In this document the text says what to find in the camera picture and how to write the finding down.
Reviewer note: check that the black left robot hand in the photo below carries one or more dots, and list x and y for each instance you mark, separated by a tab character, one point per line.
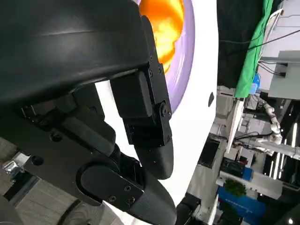
70	58

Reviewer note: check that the green cloth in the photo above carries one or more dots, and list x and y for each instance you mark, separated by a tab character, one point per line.
253	58

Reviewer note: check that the silver foil bag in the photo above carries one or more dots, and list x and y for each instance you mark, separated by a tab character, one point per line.
14	165

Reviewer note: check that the grey machine box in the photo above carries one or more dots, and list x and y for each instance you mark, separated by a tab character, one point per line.
290	82

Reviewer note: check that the lilac plate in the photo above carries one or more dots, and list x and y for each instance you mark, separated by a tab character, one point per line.
187	58

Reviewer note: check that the green plant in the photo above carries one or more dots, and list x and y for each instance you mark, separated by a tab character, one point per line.
234	187

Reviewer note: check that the small blue box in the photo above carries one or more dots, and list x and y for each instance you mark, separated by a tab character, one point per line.
256	83

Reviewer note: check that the black round table grommet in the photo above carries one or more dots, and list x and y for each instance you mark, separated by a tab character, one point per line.
211	99

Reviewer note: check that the black flat panel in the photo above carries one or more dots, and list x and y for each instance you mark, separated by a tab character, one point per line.
208	152

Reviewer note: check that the black cloth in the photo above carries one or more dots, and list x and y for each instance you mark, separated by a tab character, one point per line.
234	21

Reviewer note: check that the orange toy bread roll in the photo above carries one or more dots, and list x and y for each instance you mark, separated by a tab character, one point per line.
164	28

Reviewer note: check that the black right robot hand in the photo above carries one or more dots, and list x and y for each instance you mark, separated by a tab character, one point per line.
188	211

